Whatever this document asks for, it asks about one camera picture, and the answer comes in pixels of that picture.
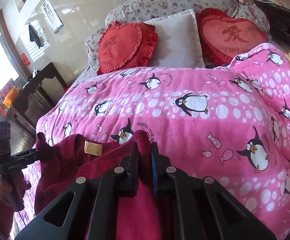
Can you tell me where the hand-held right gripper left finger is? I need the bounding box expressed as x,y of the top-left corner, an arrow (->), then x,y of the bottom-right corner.
15,142 -> 140,240

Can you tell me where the black cloth on wall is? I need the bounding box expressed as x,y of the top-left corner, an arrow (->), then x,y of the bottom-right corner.
28,23 -> 44,49

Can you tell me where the white pillow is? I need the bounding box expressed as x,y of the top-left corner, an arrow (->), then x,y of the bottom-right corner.
142,8 -> 206,68

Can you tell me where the pink penguin print blanket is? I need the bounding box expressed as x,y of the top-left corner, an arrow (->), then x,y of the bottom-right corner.
15,42 -> 290,240

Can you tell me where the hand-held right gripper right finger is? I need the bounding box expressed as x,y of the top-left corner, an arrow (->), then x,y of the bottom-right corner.
150,142 -> 277,240

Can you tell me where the dark wooden desk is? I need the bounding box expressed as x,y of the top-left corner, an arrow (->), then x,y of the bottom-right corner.
8,62 -> 65,130

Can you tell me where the dark red sweater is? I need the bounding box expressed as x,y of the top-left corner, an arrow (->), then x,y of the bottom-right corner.
33,129 -> 210,240

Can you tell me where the dark carved wooden headboard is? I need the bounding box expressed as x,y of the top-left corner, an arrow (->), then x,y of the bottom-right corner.
252,0 -> 290,55

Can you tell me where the orange box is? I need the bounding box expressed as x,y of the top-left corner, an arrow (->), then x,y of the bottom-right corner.
0,79 -> 19,110

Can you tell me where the floral bolster pillow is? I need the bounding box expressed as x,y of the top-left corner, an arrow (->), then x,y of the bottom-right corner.
85,0 -> 270,70

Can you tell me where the person's left hand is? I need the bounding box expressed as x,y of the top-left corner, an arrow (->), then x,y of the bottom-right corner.
0,171 -> 31,198

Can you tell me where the red heart cushion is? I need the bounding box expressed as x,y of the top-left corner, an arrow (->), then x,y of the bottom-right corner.
96,21 -> 158,75
195,7 -> 269,67

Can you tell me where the wall calendar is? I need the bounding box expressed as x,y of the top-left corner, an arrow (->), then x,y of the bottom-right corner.
41,0 -> 64,34

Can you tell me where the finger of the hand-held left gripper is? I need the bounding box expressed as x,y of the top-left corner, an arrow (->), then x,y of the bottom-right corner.
20,148 -> 45,161

